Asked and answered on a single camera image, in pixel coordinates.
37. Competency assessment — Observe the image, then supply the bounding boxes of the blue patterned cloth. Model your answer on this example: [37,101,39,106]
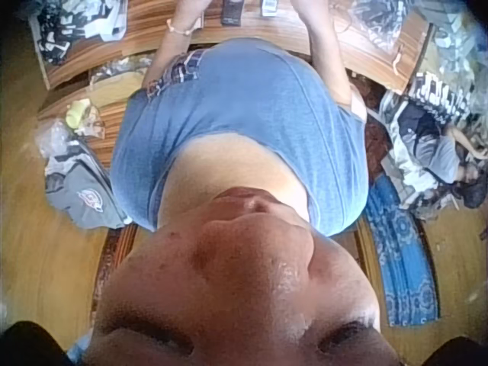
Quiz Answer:
[364,178,440,326]

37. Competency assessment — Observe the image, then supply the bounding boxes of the dark red cloth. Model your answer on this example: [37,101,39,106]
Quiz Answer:
[363,120,390,181]

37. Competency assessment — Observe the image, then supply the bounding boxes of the cream beaded bracelet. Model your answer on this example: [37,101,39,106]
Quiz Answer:
[166,18,193,37]

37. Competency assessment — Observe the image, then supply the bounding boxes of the black rectangular remote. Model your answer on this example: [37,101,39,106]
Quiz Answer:
[220,0,244,27]

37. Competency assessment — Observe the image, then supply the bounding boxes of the bagged yellowish garments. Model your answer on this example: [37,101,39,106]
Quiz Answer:
[88,56,154,93]

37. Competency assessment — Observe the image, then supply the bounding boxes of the thin wire bangle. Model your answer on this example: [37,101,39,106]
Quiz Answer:
[329,2,354,34]

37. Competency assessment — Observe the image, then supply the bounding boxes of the clear bagged printed garment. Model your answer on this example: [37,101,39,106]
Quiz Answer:
[347,0,417,55]

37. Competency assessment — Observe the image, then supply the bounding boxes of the heap of grey printed garments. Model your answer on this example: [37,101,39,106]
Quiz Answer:
[379,71,488,220]

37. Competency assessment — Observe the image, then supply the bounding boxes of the clear plastic bag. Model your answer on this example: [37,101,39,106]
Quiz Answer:
[34,99,108,161]

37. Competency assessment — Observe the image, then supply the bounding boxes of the heap of black white garments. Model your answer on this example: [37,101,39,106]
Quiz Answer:
[34,0,130,66]

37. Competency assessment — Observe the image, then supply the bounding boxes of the tan rubber band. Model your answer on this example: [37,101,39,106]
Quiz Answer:
[392,44,406,74]

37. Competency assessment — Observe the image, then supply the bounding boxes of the person's left hand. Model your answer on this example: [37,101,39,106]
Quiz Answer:
[172,0,213,24]

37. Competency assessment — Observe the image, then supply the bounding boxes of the yellow crumpled item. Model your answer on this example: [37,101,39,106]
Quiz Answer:
[66,98,93,129]

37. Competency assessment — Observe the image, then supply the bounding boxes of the grey garment with round logo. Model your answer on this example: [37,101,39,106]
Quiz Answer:
[44,141,130,230]

